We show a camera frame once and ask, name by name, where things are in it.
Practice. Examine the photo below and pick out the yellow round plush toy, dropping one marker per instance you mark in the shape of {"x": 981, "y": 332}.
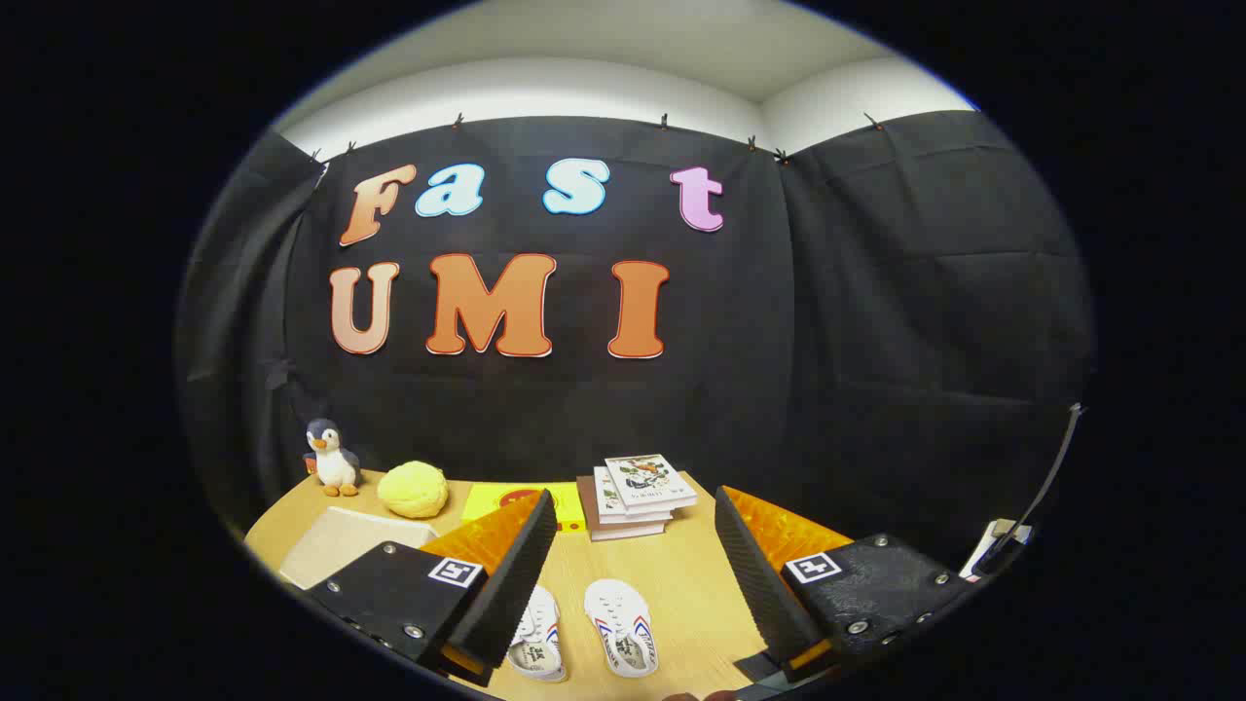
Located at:
{"x": 414, "y": 490}

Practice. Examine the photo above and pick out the yellow book with red circle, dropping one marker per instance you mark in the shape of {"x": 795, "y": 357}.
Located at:
{"x": 485, "y": 502}

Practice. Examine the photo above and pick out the illustrated white book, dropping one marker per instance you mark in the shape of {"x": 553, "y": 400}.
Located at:
{"x": 607, "y": 495}
{"x": 647, "y": 479}

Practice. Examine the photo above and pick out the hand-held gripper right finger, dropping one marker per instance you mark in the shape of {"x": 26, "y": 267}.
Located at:
{"x": 754, "y": 574}

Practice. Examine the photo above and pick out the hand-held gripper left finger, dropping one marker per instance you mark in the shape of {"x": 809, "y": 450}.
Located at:
{"x": 506, "y": 584}

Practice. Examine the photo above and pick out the penguin plush toy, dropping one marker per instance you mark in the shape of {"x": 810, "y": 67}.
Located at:
{"x": 336, "y": 467}

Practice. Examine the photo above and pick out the white canvas shoe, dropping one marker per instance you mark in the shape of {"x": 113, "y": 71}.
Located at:
{"x": 540, "y": 647}
{"x": 621, "y": 633}

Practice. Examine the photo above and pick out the beige fabric storage box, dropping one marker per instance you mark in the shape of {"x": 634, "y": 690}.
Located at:
{"x": 341, "y": 545}

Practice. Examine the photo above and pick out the small white object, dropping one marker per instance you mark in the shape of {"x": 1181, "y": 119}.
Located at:
{"x": 993, "y": 545}

